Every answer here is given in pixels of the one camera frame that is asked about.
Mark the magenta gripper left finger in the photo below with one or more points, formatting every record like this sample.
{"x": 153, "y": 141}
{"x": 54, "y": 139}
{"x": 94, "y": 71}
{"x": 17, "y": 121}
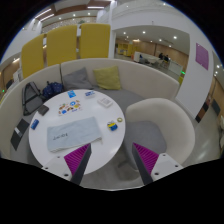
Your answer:
{"x": 72, "y": 166}

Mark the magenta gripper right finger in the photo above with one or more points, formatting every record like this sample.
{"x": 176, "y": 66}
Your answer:
{"x": 153, "y": 166}

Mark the light blue towel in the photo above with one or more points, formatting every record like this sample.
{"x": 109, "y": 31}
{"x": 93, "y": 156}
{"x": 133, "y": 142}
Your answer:
{"x": 73, "y": 134}

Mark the white tub armchair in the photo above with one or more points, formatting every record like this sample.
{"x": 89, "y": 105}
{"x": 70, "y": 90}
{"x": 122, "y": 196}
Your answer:
{"x": 160, "y": 125}

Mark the round white table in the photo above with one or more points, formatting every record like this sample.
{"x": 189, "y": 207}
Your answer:
{"x": 75, "y": 119}

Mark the yellow tape roll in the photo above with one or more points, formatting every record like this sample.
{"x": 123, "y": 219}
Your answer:
{"x": 119, "y": 119}

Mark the blue yellow tape dispenser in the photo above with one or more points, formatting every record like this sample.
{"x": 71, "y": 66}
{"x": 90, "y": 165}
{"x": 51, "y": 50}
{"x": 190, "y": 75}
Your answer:
{"x": 112, "y": 126}

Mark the small blue box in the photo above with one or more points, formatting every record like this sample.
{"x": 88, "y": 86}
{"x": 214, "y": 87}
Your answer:
{"x": 34, "y": 124}

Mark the colourful sticker sheet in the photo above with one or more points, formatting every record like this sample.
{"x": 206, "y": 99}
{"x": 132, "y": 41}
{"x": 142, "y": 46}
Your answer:
{"x": 69, "y": 107}

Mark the black wallet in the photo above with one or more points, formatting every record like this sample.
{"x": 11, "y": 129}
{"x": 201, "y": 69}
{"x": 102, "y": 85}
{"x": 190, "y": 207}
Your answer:
{"x": 43, "y": 110}

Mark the white booklet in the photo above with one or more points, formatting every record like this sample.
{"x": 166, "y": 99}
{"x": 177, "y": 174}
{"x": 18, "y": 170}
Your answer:
{"x": 106, "y": 102}

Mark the blue card pack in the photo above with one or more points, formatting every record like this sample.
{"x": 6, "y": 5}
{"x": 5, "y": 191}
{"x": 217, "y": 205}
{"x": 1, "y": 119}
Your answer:
{"x": 71, "y": 94}

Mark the blue white card box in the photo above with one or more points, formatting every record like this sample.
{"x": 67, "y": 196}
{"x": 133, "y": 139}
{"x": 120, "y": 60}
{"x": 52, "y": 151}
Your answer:
{"x": 90, "y": 94}

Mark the black grey backpack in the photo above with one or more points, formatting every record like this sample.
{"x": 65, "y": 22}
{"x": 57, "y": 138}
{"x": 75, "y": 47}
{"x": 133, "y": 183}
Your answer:
{"x": 32, "y": 98}

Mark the dark blue patterned bag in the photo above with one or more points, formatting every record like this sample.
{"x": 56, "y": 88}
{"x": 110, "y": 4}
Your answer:
{"x": 52, "y": 89}

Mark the grey cushion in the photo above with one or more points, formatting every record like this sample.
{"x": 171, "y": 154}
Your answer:
{"x": 77, "y": 80}

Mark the yellow-green cushion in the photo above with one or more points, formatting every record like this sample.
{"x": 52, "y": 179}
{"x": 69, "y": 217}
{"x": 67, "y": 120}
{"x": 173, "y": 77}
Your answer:
{"x": 108, "y": 78}

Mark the left yellow acoustic panel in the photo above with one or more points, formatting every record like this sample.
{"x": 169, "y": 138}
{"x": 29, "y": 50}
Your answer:
{"x": 32, "y": 59}

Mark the yellow acoustic panel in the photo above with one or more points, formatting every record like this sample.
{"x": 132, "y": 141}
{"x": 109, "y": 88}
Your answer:
{"x": 61, "y": 44}
{"x": 94, "y": 40}
{"x": 32, "y": 59}

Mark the middle yellow acoustic panel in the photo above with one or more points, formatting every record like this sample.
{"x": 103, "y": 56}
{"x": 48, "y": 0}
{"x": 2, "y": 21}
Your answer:
{"x": 61, "y": 44}

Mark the right yellow acoustic panel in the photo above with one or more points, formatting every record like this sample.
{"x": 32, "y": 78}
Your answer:
{"x": 94, "y": 40}

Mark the purple wall panel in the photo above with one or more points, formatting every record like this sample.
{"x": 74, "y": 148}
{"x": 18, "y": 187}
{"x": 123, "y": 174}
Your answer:
{"x": 202, "y": 56}

